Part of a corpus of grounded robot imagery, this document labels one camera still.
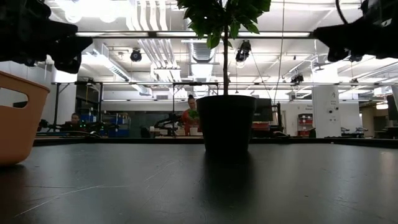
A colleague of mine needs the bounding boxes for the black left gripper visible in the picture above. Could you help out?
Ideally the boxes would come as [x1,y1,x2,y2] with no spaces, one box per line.
[0,0,93,74]

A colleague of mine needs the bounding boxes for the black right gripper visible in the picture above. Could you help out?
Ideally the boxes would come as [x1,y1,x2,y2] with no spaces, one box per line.
[313,0,398,62]

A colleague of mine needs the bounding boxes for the orange plastic bin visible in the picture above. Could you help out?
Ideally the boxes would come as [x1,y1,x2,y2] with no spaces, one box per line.
[0,70,51,166]

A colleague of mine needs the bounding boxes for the person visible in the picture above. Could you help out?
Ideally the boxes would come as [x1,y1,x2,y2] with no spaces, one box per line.
[63,112,82,131]
[182,94,201,136]

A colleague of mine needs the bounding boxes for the white building column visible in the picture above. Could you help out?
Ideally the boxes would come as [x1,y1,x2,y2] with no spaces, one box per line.
[312,85,343,138]

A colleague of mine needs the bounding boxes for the red shelf unit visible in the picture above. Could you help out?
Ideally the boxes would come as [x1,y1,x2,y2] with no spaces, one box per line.
[297,113,313,138]

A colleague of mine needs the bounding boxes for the blue storage bins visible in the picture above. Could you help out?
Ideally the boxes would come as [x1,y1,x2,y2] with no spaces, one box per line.
[107,113,131,138]

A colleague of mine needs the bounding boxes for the black monitor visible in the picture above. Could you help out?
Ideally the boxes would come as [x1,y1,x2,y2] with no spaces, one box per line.
[253,98,274,123]

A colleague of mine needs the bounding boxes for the green leafy plant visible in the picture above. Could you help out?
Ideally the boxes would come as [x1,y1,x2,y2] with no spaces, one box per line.
[176,0,272,96]

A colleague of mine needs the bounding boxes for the black plant pot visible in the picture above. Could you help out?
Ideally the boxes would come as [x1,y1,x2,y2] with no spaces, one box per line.
[196,95,257,156]

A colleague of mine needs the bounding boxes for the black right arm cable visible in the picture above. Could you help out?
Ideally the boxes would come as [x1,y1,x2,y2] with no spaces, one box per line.
[335,0,348,25]

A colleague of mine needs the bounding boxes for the black table frame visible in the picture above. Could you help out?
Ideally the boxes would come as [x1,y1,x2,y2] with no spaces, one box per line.
[33,136,398,149]

